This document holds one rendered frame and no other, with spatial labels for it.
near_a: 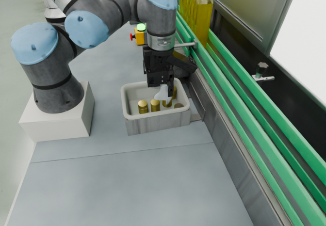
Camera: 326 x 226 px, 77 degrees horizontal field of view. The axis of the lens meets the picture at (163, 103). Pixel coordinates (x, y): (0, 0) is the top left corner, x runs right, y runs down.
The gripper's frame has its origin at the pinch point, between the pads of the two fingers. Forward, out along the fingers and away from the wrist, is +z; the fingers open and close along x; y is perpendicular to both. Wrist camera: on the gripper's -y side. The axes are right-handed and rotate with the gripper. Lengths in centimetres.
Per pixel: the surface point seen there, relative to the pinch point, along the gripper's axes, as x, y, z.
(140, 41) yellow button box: -53, 1, 6
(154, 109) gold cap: 0.5, 4.9, 4.5
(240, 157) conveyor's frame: 28.7, -11.5, -2.7
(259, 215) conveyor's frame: 40.7, -11.3, 2.9
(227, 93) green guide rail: 13.4, -13.6, -10.6
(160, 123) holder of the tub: 6.9, 4.1, 5.1
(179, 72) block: -11.3, -7.6, -1.0
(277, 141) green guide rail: 28.4, -20.7, -6.2
